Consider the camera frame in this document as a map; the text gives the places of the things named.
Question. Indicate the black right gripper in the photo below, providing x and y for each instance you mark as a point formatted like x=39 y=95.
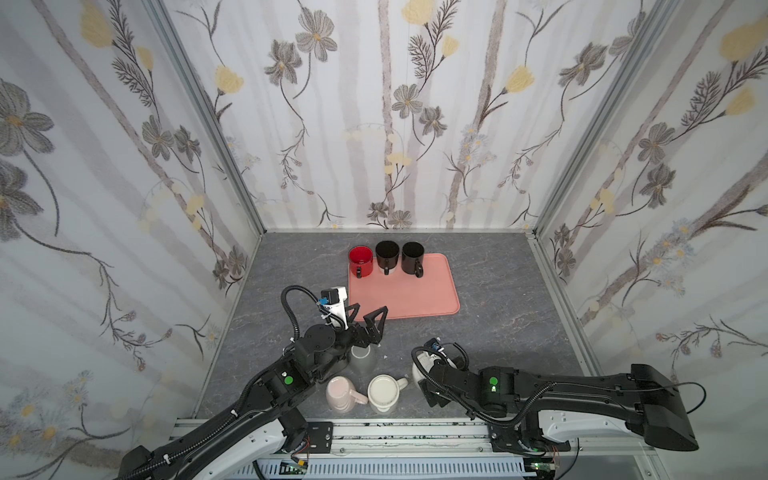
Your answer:
x=429 y=370

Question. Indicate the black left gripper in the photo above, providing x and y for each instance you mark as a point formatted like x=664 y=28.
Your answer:
x=370 y=336

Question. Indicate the white ribbed mug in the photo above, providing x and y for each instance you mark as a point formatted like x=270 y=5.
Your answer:
x=424 y=362

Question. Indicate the light grey mug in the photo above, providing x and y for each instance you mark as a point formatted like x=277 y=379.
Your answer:
x=363 y=360

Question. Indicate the red mug black handle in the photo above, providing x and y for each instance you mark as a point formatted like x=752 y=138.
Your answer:
x=361 y=261

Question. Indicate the cream mug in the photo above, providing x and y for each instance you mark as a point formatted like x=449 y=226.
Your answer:
x=384 y=391

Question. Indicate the black mug white base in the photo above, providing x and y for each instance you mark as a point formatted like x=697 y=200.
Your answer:
x=387 y=254

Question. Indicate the black mug white rim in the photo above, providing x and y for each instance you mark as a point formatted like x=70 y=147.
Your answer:
x=412 y=259

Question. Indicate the pink mug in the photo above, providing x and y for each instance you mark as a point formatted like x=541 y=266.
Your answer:
x=342 y=396

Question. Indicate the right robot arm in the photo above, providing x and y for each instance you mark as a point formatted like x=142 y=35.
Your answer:
x=648 y=404

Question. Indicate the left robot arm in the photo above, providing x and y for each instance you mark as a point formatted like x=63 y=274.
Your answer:
x=264 y=419

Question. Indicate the pink plastic tray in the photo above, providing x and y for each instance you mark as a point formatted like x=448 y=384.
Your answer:
x=407 y=296

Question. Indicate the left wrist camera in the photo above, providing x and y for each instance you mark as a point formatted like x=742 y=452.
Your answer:
x=332 y=305

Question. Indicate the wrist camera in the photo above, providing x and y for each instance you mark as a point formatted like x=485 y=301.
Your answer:
x=435 y=348
x=332 y=305

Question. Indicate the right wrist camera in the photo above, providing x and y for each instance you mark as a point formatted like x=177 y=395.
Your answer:
x=435 y=348

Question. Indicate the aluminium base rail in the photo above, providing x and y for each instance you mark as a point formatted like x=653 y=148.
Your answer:
x=448 y=448

